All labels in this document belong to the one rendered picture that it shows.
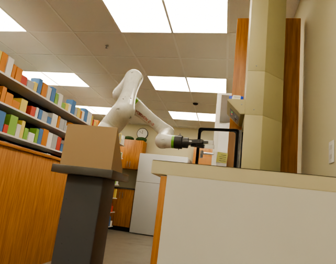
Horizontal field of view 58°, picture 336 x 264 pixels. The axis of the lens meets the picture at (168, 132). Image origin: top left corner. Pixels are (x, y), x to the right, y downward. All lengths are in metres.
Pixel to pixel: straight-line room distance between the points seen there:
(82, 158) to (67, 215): 0.29
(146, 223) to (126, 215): 0.56
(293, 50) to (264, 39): 0.47
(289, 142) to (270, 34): 0.77
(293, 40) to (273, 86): 0.62
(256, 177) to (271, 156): 1.16
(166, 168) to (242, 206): 0.23
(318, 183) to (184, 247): 0.39
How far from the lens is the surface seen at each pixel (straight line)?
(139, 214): 7.04
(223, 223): 0.86
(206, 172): 0.87
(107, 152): 1.62
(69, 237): 1.66
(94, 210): 1.60
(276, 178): 0.87
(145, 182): 7.02
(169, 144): 2.08
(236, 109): 2.00
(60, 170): 1.63
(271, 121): 2.06
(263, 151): 1.96
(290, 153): 2.35
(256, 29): 2.24
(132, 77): 2.03
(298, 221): 0.88
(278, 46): 2.29
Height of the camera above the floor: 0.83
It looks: 12 degrees up
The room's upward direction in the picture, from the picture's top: 7 degrees clockwise
